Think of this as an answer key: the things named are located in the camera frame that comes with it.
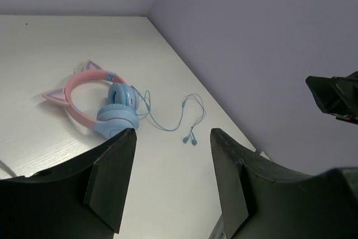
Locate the pink blue cat-ear headphones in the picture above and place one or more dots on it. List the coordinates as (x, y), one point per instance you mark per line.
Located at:
(117, 115)

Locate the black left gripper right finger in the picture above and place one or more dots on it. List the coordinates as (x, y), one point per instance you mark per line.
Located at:
(261, 199)

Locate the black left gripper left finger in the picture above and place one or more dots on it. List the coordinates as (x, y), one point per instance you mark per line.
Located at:
(83, 197)

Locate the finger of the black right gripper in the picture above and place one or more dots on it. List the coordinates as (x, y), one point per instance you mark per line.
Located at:
(336, 96)

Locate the teal earbuds with cable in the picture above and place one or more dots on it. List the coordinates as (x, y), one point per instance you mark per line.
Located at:
(146, 99)

